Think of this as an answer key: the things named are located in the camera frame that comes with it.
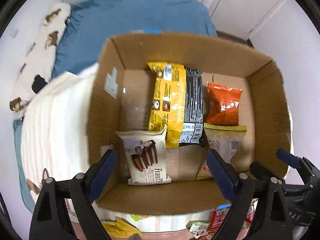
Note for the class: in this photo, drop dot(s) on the pale yellow snack packet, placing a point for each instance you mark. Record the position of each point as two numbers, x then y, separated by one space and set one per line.
225 140

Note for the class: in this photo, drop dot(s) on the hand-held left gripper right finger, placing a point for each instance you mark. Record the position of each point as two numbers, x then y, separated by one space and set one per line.
221 175

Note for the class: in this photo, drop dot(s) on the long yellow snack packet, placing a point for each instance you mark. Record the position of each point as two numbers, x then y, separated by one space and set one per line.
167 100

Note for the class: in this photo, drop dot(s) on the small pale wrapped snack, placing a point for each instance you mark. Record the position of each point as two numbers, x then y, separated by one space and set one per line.
200 230

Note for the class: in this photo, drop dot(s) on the black snack packet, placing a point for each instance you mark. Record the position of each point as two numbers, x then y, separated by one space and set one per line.
193 97

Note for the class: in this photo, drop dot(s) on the small green white packet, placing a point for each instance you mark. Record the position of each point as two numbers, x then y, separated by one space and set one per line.
137 217

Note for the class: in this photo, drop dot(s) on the blue pillow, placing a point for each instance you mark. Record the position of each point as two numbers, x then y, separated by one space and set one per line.
130 20

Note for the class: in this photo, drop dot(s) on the white cabinet door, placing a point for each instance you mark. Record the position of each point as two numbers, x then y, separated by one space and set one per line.
240 7

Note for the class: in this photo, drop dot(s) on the white striped blanket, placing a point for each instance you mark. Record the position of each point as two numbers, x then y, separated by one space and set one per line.
55 120

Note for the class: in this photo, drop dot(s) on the small red snack packet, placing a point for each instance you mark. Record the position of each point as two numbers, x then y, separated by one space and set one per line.
251 211

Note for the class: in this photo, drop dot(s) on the orange snack packet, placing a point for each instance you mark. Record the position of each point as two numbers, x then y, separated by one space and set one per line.
222 105

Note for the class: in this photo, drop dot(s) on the white wafer stick packet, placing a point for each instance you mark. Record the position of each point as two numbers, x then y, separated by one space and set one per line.
145 155

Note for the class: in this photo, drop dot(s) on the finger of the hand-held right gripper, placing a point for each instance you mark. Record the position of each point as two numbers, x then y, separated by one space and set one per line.
262 170
287 156

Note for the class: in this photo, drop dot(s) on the brown cardboard box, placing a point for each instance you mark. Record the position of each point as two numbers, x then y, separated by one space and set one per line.
185 55

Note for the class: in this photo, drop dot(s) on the white bear print pillow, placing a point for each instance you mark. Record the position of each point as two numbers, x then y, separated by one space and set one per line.
37 55

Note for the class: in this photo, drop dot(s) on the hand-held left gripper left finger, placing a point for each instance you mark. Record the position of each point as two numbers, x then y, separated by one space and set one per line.
103 172

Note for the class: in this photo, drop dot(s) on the light blue bed sheet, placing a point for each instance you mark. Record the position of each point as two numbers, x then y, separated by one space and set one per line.
21 170

